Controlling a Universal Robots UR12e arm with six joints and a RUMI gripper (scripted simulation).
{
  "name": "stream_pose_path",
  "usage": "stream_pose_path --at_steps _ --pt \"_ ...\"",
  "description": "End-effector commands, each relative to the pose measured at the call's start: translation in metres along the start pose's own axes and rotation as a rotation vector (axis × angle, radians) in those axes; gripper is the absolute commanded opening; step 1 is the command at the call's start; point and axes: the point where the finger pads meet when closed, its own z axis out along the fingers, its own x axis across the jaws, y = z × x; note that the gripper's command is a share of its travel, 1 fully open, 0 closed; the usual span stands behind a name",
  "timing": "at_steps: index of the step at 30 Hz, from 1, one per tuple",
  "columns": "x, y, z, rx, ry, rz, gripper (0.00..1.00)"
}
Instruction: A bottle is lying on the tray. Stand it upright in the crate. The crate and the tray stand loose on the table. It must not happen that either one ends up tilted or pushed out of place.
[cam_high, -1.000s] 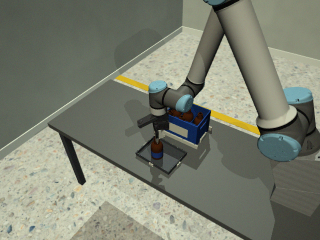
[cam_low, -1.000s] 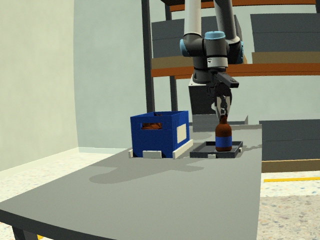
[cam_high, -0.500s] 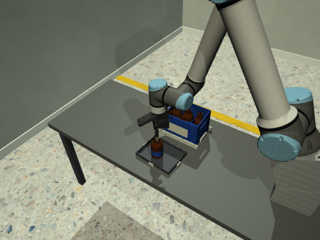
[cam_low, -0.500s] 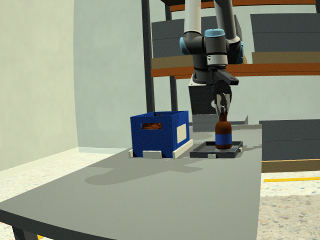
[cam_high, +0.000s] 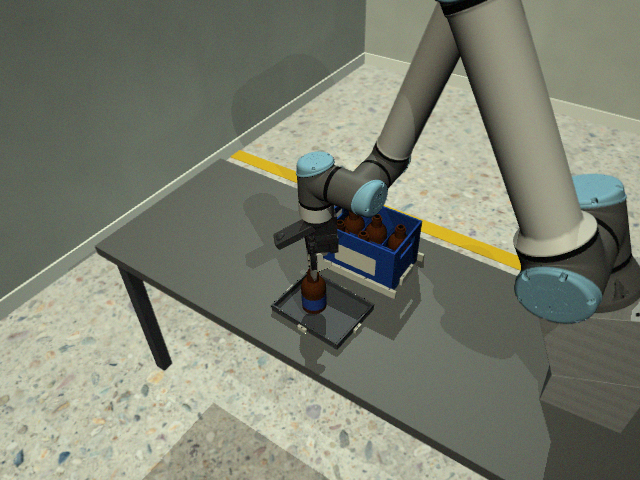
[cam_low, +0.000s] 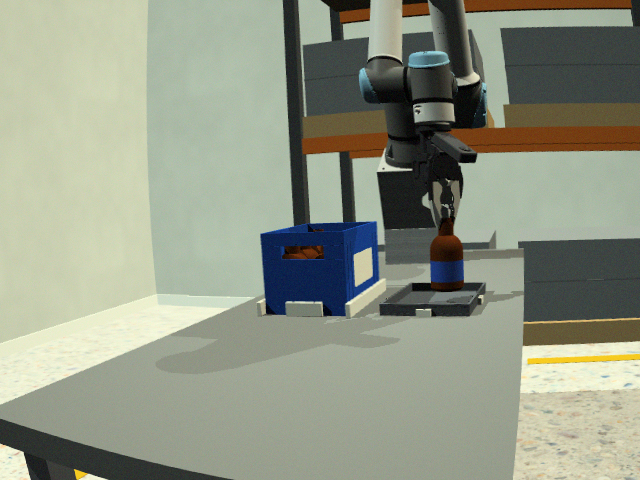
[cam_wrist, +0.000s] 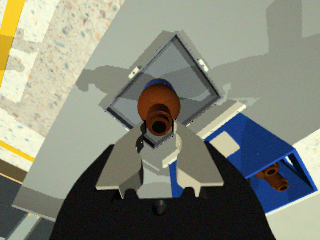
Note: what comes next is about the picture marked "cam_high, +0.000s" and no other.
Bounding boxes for cream flat bar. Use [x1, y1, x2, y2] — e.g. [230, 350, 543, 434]
[297, 252, 424, 334]

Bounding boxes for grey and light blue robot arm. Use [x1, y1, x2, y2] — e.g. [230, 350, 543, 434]
[274, 0, 640, 324]

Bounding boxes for brown glass bottle with blue label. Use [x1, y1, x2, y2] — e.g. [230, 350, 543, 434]
[301, 268, 327, 314]

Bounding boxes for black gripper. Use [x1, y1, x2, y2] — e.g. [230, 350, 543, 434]
[303, 209, 339, 281]

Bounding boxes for dark blue crate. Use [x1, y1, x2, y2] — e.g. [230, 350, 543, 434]
[323, 206, 419, 290]

